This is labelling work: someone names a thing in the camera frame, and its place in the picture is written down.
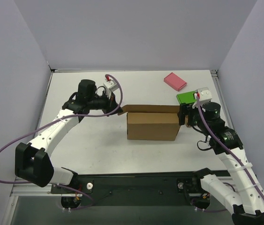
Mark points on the pink paper box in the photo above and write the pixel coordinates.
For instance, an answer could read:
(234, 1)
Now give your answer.
(174, 81)

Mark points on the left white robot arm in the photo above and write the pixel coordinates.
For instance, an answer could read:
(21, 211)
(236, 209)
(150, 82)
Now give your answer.
(32, 159)

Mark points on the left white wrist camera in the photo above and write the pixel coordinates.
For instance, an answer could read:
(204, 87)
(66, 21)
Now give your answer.
(110, 85)

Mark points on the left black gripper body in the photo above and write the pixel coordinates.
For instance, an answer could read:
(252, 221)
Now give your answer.
(111, 106)

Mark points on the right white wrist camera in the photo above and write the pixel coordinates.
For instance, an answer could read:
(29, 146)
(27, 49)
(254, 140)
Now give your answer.
(201, 96)

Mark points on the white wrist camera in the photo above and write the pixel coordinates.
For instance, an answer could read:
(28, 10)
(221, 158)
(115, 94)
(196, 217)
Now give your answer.
(201, 96)
(110, 85)

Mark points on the green paper box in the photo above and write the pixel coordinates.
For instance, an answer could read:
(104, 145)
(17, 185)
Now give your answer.
(186, 98)

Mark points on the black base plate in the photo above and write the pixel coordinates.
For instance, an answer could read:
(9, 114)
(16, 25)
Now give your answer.
(136, 189)

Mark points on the large brown cardboard box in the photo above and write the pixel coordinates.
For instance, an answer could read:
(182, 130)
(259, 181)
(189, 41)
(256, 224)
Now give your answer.
(151, 122)

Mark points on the small brown cardboard box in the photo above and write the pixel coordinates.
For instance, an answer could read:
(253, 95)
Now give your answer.
(187, 121)

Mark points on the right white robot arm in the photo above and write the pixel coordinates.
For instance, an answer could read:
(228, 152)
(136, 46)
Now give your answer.
(246, 204)

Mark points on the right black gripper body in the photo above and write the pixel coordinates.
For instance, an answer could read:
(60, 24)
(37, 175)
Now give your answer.
(189, 115)

